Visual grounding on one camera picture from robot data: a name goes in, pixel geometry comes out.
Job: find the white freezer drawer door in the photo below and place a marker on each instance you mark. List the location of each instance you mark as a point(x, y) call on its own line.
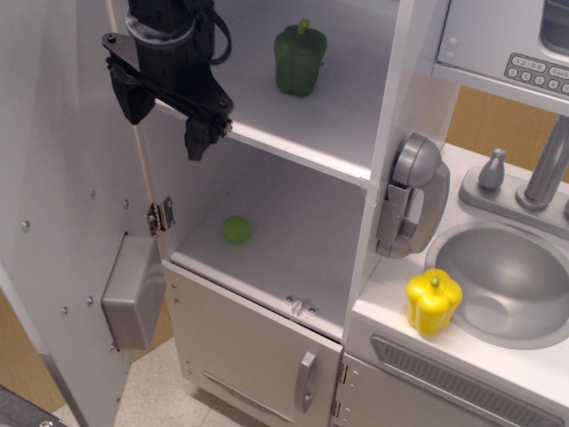
point(246, 355)

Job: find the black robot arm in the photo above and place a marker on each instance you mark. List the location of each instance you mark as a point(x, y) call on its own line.
point(164, 20)

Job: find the green toy bell pepper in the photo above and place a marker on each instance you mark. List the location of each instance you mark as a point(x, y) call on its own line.
point(299, 51)

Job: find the silver toy sink basin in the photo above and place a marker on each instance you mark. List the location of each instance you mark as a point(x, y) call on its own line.
point(514, 284)

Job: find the metal door hinge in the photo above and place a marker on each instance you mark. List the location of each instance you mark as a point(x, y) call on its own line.
point(160, 217)

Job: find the silver toy telephone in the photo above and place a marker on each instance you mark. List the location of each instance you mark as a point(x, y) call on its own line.
point(415, 199)

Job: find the yellow toy bell pepper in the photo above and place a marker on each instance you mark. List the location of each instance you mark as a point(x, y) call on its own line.
point(432, 298)

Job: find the silver oven door panel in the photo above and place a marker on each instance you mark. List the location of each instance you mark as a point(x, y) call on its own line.
point(401, 387)

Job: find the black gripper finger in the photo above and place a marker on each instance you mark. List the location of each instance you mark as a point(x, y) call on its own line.
point(134, 99)
point(200, 134)

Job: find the white toy fridge door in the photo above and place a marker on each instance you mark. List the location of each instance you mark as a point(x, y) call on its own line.
point(72, 189)

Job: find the silver toy faucet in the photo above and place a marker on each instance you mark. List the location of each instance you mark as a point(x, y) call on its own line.
point(539, 192)

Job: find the white toy fridge cabinet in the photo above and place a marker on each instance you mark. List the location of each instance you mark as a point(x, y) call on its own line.
point(308, 174)

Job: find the green toy ball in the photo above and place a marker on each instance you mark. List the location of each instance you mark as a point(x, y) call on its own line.
point(236, 229)

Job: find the black case corner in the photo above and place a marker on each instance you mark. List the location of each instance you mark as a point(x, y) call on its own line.
point(16, 411)

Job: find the wooden wall board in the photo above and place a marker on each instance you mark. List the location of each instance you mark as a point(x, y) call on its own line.
point(22, 368)

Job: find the silver ice dispenser panel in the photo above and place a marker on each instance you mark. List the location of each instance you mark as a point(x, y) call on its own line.
point(134, 293)

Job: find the toy microwave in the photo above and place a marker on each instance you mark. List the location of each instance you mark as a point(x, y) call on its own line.
point(514, 49)

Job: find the silver faucet knob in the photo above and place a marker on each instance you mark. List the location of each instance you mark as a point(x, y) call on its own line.
point(492, 173)

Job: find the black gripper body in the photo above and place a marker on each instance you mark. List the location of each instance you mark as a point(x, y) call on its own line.
point(176, 71)

